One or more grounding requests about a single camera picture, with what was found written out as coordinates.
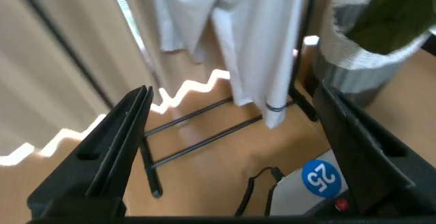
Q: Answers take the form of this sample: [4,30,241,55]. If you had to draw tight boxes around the black cable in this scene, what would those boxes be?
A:
[234,166,286,217]

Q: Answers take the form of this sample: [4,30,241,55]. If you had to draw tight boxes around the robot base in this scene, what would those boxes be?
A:
[268,148,360,217]

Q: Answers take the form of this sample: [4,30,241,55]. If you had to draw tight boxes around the green garment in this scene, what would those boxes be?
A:
[345,0,436,55]

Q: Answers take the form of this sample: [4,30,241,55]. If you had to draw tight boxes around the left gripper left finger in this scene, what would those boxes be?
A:
[27,85,154,218]

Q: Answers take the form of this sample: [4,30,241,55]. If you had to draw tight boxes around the black clothes rack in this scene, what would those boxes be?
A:
[10,0,320,199]

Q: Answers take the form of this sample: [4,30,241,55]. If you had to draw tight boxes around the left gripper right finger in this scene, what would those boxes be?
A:
[312,82,436,215]

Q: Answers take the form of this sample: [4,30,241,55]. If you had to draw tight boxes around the white laundry basket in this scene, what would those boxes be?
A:
[313,0,436,108]

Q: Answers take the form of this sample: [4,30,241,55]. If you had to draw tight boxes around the pale grey shorts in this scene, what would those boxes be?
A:
[151,0,306,129]

